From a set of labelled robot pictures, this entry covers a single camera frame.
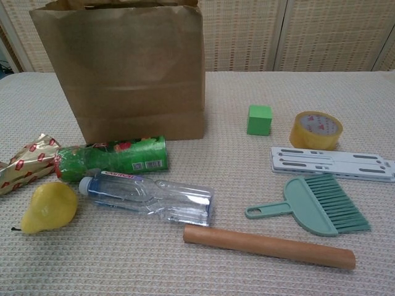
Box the beige woven tablecloth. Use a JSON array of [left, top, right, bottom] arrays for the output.
[[0, 70, 395, 296]]

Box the white plastic bracket plate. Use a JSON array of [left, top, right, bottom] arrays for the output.
[[270, 146, 395, 184]]

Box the yellowish packing tape roll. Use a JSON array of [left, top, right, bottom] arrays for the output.
[[289, 111, 344, 151]]

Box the gold red snack wrapper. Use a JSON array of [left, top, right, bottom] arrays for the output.
[[0, 133, 62, 197]]

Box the clear plastic water bottle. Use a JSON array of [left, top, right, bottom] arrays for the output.
[[78, 170, 215, 228]]

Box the brown paper bag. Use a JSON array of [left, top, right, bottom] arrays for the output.
[[29, 0, 206, 146]]

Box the wooden rolling pin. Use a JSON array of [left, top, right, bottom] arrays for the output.
[[183, 224, 357, 271]]

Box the green chip canister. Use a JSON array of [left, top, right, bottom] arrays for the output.
[[54, 135, 170, 183]]

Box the green hand brush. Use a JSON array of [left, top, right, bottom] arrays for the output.
[[245, 173, 372, 237]]

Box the bamboo folding screen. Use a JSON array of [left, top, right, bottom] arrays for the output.
[[0, 0, 395, 73]]

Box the yellow toy pear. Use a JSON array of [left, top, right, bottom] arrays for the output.
[[11, 181, 79, 237]]

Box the green cube block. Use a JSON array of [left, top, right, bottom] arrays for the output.
[[246, 104, 274, 136]]

